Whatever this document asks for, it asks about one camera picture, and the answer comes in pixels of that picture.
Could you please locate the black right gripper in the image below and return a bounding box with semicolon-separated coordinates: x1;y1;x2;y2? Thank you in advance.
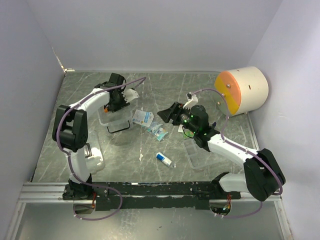
157;101;198;134

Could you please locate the clear plastic medicine box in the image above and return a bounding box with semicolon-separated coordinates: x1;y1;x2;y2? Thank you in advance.
97;106;133;134

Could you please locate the brown bottle orange label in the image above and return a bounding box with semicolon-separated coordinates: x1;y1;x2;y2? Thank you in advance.
103;106;109;113

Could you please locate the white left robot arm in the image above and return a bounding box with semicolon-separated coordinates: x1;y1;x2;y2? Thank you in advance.
52;73;131;200

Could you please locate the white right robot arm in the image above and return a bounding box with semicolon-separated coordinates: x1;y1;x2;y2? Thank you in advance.
157;102;286;202

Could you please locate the green white medicine box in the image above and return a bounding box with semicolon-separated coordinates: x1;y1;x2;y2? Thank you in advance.
183;131;194;139

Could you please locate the white teal swab packet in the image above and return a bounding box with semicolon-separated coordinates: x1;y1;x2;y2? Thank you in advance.
178;124;184;133

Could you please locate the teal cartoon plaster packet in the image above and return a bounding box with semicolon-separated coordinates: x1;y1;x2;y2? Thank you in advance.
153;127;168;142

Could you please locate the clear compartment tray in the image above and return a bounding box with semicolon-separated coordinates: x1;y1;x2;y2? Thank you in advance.
183;138;214;170

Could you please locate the cream cylinder orange face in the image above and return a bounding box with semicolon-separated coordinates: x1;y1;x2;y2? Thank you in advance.
214;66;269;117

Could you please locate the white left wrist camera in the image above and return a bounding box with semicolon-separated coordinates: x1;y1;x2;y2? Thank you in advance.
122;88;139;103

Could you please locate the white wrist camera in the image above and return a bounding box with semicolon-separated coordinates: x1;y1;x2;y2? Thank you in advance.
122;88;139;103
183;92;199;110

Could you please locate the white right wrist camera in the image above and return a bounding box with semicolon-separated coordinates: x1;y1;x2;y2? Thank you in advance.
183;92;199;110

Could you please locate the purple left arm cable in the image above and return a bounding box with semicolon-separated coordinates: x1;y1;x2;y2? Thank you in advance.
56;76;147;186

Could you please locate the clear box lid black handle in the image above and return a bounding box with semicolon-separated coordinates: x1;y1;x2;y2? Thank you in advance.
84;130;105;175

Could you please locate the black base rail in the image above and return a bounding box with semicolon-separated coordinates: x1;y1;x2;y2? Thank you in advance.
62;181;241;211

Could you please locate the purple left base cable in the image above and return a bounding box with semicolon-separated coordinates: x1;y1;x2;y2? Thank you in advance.
72;187;125;221

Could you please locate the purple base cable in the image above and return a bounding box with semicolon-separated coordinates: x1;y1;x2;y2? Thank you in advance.
214;199;263;219
72;187;125;221

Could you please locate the aluminium frame rail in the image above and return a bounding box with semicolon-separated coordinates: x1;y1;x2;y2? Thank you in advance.
18;182;283;203

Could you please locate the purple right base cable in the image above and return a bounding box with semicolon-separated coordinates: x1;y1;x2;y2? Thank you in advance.
214;199;263;219

